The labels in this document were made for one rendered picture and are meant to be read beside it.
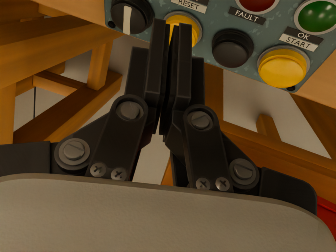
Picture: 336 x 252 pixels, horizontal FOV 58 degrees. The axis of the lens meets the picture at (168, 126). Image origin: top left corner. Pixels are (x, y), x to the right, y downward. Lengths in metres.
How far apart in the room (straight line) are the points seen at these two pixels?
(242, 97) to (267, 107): 0.10
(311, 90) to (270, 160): 0.16
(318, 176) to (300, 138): 0.89
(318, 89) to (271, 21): 0.08
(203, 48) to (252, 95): 0.99
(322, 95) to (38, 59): 0.47
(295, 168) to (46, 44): 0.46
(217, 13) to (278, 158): 0.24
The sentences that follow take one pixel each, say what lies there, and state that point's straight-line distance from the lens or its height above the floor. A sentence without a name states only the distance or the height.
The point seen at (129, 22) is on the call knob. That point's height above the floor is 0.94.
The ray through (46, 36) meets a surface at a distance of 0.60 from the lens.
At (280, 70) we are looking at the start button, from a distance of 0.21.
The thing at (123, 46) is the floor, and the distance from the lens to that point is 1.21.
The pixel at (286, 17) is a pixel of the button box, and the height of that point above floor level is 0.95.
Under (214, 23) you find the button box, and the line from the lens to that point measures 0.20.
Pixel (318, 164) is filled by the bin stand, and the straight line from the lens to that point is 0.43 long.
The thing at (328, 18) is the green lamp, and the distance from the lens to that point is 0.19.
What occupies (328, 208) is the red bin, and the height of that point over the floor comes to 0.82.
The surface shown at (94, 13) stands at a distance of 0.26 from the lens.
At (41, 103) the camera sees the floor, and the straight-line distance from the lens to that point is 1.43.
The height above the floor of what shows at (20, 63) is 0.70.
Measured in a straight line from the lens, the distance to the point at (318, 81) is 0.25.
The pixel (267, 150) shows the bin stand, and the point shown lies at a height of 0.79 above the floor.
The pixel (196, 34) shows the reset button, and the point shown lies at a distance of 0.20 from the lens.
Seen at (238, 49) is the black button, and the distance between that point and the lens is 0.20.
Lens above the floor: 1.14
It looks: 64 degrees down
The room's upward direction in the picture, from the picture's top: 157 degrees counter-clockwise
